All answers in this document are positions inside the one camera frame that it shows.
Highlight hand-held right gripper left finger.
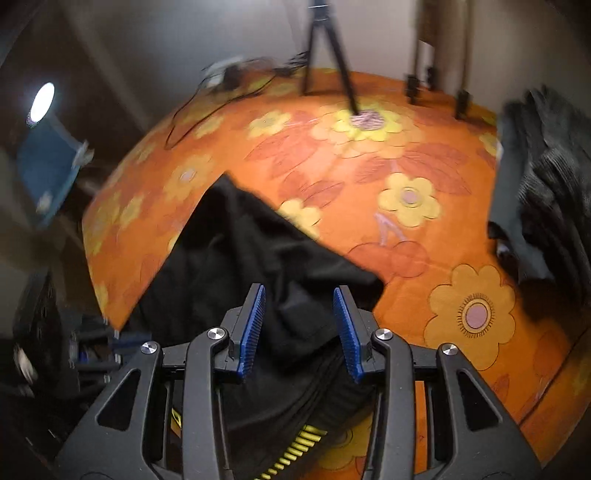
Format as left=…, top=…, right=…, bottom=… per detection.
left=58, top=282, right=267, bottom=480

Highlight blue chair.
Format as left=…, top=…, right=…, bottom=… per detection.
left=16, top=117, right=93, bottom=228

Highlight orange floral bed sheet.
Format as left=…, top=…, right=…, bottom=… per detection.
left=82, top=68, right=591, bottom=480

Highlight white clip lamp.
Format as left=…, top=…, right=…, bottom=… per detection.
left=25, top=82, right=95, bottom=167

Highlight dark grey folded cloth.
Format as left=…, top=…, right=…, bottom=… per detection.
left=487, top=111, right=555, bottom=287

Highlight black pants with yellow stripes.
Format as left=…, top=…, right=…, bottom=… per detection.
left=129, top=173, right=386, bottom=480

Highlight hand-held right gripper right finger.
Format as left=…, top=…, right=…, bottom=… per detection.
left=333, top=285, right=541, bottom=480

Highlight small black tripod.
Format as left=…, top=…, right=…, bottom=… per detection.
left=302, top=0, right=363, bottom=115

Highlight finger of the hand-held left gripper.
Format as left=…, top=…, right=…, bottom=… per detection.
left=71, top=342, right=139, bottom=376
left=71, top=315, right=118, bottom=341

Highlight black power cable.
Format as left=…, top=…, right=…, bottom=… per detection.
left=164, top=55, right=306, bottom=149

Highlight dark grey corduroy pants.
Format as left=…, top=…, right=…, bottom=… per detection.
left=503, top=85, right=591, bottom=296

